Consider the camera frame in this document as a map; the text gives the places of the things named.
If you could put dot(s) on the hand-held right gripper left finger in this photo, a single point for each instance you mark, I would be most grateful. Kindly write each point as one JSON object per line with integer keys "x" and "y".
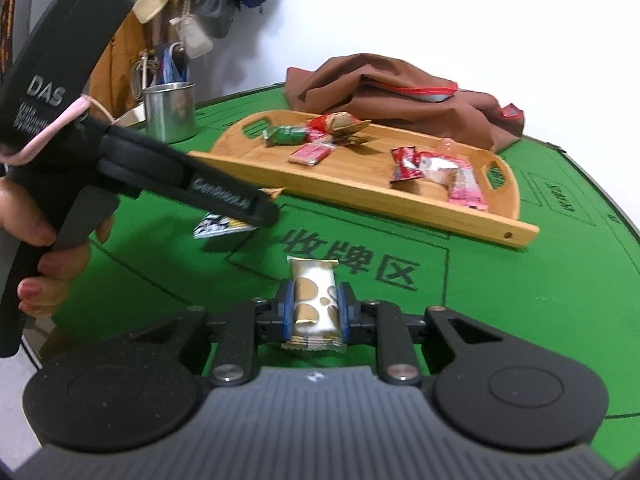
{"x": 286, "y": 310}

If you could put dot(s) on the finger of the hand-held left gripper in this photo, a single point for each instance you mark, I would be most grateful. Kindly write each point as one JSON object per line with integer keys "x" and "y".
{"x": 220, "y": 192}

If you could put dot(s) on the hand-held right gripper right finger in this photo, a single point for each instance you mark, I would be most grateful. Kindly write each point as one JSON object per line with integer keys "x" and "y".
{"x": 343, "y": 312}

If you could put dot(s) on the white packet with gold dots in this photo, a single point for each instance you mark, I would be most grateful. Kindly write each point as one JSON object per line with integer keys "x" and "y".
{"x": 312, "y": 300}

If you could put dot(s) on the black and white snack packet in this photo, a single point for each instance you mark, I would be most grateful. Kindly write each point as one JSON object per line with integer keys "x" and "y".
{"x": 220, "y": 225}

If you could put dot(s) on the green pea snack packet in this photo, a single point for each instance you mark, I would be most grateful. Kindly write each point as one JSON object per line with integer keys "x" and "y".
{"x": 287, "y": 135}

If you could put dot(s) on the red biscuit packet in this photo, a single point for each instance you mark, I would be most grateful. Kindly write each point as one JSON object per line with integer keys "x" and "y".
{"x": 310, "y": 154}

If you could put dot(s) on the red mixed nut packet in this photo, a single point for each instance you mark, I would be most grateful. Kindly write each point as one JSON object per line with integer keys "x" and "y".
{"x": 325, "y": 122}

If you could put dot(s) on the bamboo serving tray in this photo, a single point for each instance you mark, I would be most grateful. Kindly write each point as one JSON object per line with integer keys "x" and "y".
{"x": 360, "y": 185}

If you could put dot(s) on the gold foil snack packet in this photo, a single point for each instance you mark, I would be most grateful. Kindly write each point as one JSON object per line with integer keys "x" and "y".
{"x": 352, "y": 138}

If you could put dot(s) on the red stick sachet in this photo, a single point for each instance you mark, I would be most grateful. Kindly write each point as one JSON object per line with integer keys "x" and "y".
{"x": 400, "y": 157}
{"x": 414, "y": 171}

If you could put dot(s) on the pink clear snack packet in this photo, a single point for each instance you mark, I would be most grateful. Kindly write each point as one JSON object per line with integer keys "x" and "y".
{"x": 465, "y": 190}

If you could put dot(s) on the pink jelly cup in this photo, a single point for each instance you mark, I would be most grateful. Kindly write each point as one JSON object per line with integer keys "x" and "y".
{"x": 447, "y": 146}

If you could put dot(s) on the person's left hand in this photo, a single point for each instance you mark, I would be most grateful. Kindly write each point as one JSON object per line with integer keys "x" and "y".
{"x": 25, "y": 220}

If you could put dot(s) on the red printed banner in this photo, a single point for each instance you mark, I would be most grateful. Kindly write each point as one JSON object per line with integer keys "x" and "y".
{"x": 7, "y": 15}

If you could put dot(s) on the stainless steel cup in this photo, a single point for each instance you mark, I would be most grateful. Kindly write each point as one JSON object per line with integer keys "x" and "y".
{"x": 170, "y": 110}

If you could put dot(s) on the white small handbag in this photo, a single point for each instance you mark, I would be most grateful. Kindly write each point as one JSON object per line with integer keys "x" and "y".
{"x": 192, "y": 37}

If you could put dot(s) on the black hanging bag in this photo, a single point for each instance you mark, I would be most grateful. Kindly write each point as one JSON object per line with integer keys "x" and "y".
{"x": 215, "y": 5}

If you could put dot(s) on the brown cloth with red trim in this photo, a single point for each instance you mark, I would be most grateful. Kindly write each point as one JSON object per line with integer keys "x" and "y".
{"x": 380, "y": 80}

